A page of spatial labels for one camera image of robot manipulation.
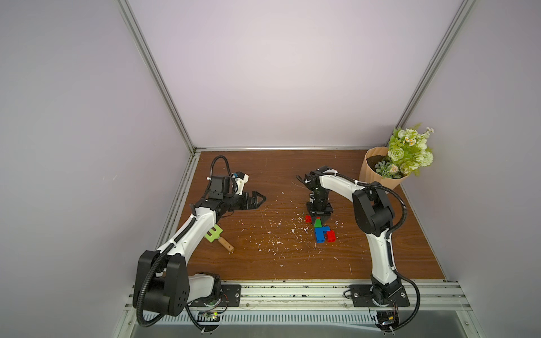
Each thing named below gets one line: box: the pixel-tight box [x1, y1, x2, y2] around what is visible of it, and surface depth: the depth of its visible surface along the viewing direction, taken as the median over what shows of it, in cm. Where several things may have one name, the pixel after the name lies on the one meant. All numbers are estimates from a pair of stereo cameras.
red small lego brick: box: [326, 229, 337, 243], surface depth 87 cm
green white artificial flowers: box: [374, 122, 435, 179], surface depth 83 cm
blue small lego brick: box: [315, 227, 325, 244], surface depth 87 cm
